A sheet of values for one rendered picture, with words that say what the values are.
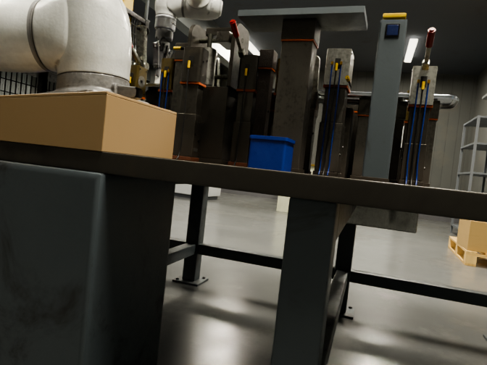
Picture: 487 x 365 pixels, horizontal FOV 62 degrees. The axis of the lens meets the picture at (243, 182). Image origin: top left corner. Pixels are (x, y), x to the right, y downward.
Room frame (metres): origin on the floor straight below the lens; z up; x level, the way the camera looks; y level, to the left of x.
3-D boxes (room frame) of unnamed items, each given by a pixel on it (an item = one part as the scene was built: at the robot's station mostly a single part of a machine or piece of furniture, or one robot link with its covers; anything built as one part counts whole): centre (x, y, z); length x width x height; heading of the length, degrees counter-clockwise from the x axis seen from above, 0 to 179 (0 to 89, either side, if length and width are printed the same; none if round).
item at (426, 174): (1.40, -0.61, 0.84); 0.12 x 0.05 x 0.29; 160
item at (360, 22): (1.22, -0.12, 1.16); 0.37 x 0.14 x 0.02; 70
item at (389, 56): (1.14, -0.37, 0.92); 0.08 x 0.08 x 0.44; 70
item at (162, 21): (1.78, 0.41, 1.28); 0.09 x 0.09 x 0.06
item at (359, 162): (1.47, -0.42, 0.84); 0.12 x 0.05 x 0.29; 160
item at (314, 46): (1.22, -0.12, 0.92); 0.10 x 0.08 x 0.45; 70
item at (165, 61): (1.53, 0.32, 0.88); 0.11 x 0.07 x 0.37; 160
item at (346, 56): (1.34, -0.27, 0.90); 0.13 x 0.08 x 0.41; 160
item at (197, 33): (1.46, 0.14, 0.95); 0.18 x 0.13 x 0.49; 70
